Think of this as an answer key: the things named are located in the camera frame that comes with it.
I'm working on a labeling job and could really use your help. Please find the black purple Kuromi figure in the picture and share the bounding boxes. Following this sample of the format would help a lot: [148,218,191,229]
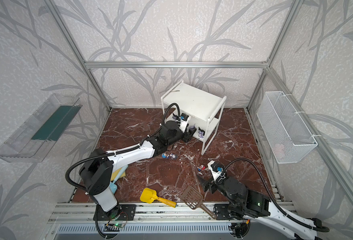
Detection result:
[173,113,179,121]

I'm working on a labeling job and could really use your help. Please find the purple caped Kuromi figure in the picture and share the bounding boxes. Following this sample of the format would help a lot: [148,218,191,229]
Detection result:
[188,127,196,135]

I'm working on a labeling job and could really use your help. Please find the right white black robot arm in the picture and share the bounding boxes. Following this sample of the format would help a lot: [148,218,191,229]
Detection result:
[198,177,329,240]

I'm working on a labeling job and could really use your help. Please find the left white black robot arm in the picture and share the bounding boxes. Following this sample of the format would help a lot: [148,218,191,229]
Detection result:
[65,121,197,213]

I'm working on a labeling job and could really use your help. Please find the white two-tier shelf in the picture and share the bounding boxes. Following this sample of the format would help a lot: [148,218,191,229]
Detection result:
[161,80,226,155]

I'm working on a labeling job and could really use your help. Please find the blue Doraemon figure pair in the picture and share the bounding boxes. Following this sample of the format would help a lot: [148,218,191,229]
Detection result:
[162,153,177,159]

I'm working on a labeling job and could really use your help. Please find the brown slotted toy spatula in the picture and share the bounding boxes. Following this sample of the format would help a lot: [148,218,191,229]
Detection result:
[180,186,216,220]

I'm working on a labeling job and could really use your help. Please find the pink item in basket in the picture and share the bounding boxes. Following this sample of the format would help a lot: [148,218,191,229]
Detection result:
[272,144,285,161]

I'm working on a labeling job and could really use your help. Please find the yellow toy shovel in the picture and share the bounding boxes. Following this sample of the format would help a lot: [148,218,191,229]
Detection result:
[140,188,177,208]

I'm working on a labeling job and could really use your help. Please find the yellow sponge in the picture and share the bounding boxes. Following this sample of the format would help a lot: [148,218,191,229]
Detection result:
[111,165,128,182]

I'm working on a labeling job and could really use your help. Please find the small circuit board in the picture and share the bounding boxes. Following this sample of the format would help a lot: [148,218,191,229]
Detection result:
[105,223,126,232]

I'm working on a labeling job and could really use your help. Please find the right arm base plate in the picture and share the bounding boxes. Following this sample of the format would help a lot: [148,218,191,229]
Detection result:
[213,204,233,221]

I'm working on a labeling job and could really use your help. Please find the white wire mesh basket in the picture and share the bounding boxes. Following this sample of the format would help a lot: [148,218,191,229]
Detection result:
[256,91,318,164]

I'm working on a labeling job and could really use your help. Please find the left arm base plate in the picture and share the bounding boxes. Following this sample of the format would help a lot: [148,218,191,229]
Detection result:
[93,204,136,221]

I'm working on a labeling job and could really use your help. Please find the clear plastic wall bin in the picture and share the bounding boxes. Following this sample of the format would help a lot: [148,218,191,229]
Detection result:
[0,94,83,163]

